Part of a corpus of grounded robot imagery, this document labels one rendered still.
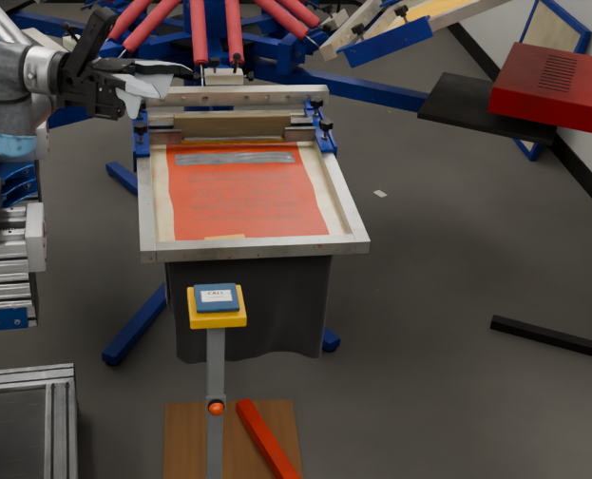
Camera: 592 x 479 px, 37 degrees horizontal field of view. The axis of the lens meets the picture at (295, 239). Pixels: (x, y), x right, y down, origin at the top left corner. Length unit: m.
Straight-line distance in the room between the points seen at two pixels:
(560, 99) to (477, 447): 1.20
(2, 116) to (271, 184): 1.19
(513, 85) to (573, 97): 0.19
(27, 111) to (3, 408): 1.59
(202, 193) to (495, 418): 1.42
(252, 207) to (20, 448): 1.02
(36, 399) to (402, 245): 1.88
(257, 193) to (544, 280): 1.87
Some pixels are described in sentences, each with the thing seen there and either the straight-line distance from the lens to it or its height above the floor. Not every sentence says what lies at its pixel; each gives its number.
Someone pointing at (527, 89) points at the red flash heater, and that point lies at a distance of 3.03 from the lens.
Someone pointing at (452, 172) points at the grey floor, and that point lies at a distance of 4.80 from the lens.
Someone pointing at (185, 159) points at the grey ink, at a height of 0.96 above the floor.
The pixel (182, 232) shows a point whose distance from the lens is 2.36.
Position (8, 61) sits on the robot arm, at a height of 1.68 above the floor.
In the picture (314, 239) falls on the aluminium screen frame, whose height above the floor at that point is 0.99.
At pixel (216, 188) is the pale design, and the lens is 2.55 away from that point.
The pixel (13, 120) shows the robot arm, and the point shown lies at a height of 1.57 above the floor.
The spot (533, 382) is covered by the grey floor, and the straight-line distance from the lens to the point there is 3.52.
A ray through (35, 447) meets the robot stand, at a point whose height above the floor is 0.21.
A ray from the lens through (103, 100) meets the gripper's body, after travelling 1.45.
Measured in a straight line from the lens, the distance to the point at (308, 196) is 2.54.
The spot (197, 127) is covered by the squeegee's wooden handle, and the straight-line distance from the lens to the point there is 2.73.
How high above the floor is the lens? 2.24
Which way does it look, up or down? 33 degrees down
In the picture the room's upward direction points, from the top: 4 degrees clockwise
